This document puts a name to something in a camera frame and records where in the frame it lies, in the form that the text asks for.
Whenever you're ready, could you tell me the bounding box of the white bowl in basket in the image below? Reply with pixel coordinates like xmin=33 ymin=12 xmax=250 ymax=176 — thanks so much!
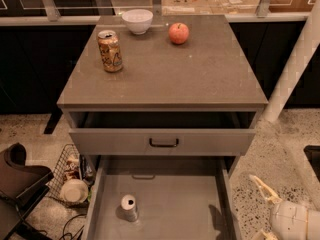
xmin=60 ymin=179 xmax=88 ymax=203

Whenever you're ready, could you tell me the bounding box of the grey middle drawer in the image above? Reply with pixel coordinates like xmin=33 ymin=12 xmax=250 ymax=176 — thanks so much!
xmin=81 ymin=156 xmax=242 ymax=240

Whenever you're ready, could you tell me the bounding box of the black object at right edge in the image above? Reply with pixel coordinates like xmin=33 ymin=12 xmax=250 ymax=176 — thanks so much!
xmin=304 ymin=145 xmax=320 ymax=181

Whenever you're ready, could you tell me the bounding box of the silver redbull can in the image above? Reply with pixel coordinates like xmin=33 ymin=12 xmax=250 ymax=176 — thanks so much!
xmin=120 ymin=194 xmax=138 ymax=222

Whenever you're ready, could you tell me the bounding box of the black wire basket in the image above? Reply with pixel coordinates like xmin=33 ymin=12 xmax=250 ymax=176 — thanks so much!
xmin=47 ymin=144 xmax=88 ymax=208

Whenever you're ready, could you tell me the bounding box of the black chair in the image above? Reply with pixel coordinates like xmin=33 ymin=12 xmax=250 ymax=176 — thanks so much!
xmin=0 ymin=143 xmax=54 ymax=240

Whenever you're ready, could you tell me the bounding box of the red apple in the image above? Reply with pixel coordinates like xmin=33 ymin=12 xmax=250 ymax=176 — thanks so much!
xmin=168 ymin=23 xmax=189 ymax=45

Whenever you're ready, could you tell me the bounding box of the white diagonal post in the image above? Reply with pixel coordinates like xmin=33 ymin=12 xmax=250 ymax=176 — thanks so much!
xmin=263 ymin=0 xmax=320 ymax=122

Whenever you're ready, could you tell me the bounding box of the grey top drawer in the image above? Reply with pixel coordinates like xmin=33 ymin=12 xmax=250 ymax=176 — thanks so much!
xmin=70 ymin=112 xmax=255 ymax=156

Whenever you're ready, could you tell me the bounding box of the grey drawer cabinet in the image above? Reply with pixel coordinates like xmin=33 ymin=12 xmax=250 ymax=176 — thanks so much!
xmin=56 ymin=14 xmax=269 ymax=162

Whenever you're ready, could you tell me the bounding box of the black floor cable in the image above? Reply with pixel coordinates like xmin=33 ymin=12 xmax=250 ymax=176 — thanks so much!
xmin=58 ymin=213 xmax=88 ymax=240

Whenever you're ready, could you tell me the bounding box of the grey drawer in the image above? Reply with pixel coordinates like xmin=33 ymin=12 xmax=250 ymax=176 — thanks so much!
xmin=70 ymin=112 xmax=255 ymax=156
xmin=81 ymin=156 xmax=242 ymax=240

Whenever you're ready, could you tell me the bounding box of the brown soda can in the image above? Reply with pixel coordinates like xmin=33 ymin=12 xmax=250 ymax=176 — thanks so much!
xmin=97 ymin=30 xmax=123 ymax=72

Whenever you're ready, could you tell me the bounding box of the brown snack bag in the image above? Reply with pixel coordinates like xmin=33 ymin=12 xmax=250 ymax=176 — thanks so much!
xmin=64 ymin=155 xmax=80 ymax=181

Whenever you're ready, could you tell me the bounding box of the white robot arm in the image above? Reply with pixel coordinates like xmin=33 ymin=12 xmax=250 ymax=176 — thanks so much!
xmin=249 ymin=175 xmax=320 ymax=240

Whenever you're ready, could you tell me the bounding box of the white ceramic bowl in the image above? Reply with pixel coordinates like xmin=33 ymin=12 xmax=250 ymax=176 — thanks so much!
xmin=122 ymin=9 xmax=153 ymax=35

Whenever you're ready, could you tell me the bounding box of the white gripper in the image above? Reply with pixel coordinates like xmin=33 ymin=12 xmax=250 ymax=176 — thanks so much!
xmin=249 ymin=175 xmax=308 ymax=240

